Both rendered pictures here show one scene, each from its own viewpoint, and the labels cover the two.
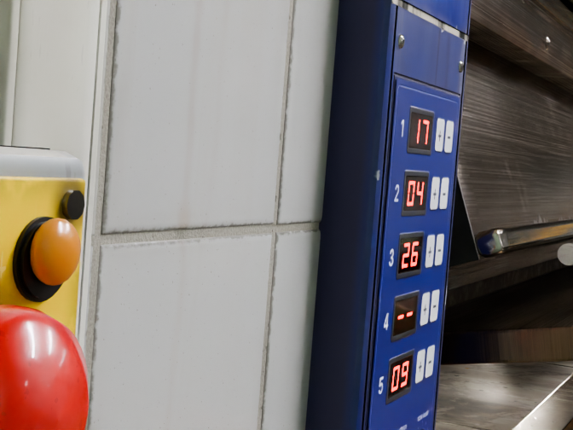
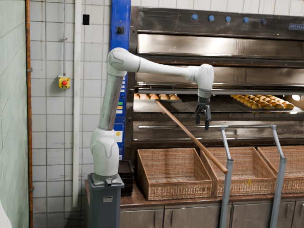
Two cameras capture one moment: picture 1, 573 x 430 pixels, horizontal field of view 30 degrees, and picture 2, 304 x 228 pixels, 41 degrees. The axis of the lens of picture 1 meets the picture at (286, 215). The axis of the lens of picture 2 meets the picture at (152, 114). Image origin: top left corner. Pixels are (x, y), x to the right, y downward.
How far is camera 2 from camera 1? 3.26 m
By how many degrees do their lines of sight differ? 52
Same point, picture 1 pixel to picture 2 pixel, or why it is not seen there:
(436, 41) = not seen: hidden behind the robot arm
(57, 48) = (77, 72)
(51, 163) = (68, 77)
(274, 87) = (100, 71)
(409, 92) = not seen: hidden behind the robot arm
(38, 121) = (76, 74)
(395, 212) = not seen: hidden behind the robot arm
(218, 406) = (95, 88)
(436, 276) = (123, 84)
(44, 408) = (64, 83)
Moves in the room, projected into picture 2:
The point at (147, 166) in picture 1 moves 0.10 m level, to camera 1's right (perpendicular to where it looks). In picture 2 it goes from (87, 76) to (92, 78)
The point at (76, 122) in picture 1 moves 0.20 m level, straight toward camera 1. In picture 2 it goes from (78, 74) to (58, 77)
